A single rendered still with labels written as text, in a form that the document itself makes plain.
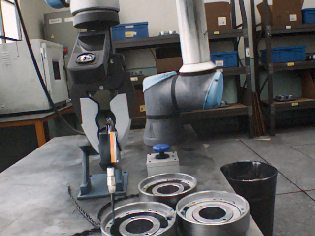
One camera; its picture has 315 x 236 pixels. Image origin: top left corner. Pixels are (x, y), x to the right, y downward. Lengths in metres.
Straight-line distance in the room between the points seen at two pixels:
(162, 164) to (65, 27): 3.90
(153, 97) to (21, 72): 1.93
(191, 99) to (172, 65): 3.01
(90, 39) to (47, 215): 0.33
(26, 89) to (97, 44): 2.33
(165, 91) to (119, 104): 0.48
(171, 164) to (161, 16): 3.97
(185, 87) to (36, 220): 0.56
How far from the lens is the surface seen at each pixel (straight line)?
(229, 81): 4.56
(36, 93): 2.68
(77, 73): 0.36
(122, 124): 0.44
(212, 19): 4.04
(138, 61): 4.43
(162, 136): 0.92
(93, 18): 0.43
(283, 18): 4.34
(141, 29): 3.98
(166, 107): 0.92
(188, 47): 0.87
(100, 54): 0.38
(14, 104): 2.78
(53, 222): 0.55
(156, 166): 0.63
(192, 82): 0.87
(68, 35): 4.39
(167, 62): 3.89
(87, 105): 0.44
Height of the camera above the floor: 1.04
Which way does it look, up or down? 8 degrees down
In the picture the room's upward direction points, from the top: 6 degrees counter-clockwise
